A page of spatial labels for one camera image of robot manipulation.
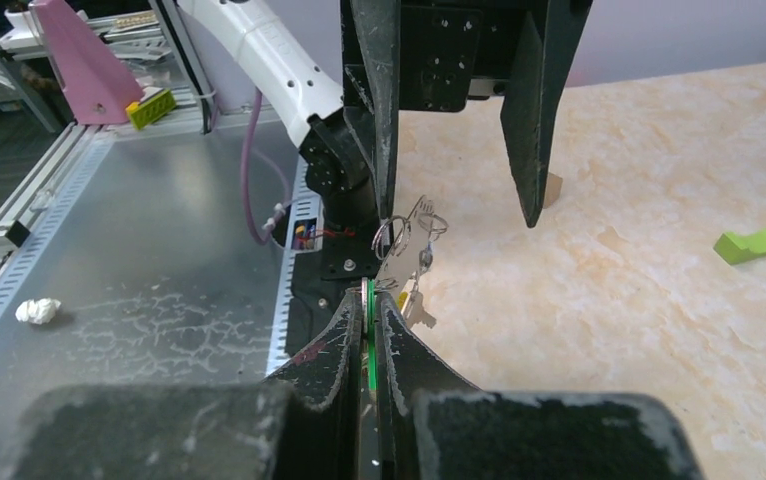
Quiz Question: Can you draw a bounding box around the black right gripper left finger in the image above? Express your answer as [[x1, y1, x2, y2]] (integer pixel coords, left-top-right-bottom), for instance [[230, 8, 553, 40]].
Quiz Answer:
[[0, 294, 363, 479]]

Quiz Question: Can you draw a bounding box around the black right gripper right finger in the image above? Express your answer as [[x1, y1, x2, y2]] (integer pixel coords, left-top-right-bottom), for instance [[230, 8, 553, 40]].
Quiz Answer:
[[374, 293, 704, 479]]

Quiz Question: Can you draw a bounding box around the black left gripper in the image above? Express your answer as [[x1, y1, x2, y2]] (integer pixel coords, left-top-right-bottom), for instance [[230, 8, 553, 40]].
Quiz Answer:
[[340, 0, 592, 228]]

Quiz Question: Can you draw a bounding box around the perforated metal keyring plate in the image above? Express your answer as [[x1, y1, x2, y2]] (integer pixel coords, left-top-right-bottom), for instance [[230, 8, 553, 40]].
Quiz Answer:
[[372, 195, 449, 320]]

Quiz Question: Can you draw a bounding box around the green key tag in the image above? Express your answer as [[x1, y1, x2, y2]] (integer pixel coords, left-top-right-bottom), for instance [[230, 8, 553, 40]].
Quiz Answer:
[[364, 279, 378, 392]]

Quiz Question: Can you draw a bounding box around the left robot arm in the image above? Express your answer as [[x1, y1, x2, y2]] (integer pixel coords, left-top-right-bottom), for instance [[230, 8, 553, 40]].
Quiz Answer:
[[180, 1, 591, 228]]

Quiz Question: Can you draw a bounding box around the small wooden hexagon block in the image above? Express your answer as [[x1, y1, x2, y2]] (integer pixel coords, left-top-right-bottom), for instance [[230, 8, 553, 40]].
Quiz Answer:
[[543, 172, 563, 209]]

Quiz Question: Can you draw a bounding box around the crumpled white paper ball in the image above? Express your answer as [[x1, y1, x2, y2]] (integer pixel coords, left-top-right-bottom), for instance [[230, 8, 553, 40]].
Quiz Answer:
[[15, 298, 62, 325]]

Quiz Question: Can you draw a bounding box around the yellow-green lego piece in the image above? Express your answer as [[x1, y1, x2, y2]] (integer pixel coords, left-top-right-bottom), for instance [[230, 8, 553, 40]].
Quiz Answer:
[[125, 86, 177, 130]]

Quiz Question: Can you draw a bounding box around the pink angled bracket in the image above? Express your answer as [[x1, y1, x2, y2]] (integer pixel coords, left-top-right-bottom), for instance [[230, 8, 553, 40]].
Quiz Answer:
[[30, 0, 143, 125]]

